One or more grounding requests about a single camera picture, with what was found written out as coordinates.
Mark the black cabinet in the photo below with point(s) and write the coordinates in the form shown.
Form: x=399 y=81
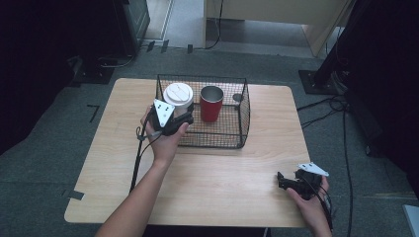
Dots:
x=131 y=26

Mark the round dark table cap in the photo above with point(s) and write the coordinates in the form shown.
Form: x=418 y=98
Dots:
x=237 y=97

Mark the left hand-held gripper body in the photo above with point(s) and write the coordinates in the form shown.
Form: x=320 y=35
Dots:
x=164 y=113

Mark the person's right hand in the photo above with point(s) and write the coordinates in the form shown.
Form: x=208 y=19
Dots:
x=313 y=210

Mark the person's left hand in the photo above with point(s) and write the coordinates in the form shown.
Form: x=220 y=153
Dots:
x=164 y=148

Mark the red cup with steel inside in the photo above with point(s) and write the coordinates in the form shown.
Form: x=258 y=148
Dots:
x=210 y=110

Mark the black stand post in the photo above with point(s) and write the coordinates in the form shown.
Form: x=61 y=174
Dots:
x=342 y=39

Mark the light wooden furniture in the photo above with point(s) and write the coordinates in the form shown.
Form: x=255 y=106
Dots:
x=280 y=11

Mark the clear cup with white lid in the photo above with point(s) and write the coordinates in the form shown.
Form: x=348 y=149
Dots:
x=178 y=94

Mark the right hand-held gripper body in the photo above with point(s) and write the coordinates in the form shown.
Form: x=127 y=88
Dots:
x=309 y=184

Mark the black stand base plate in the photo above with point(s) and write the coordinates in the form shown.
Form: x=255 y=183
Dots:
x=313 y=82
x=94 y=74

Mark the pale grey flat object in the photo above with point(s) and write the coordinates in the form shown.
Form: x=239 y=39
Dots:
x=413 y=220

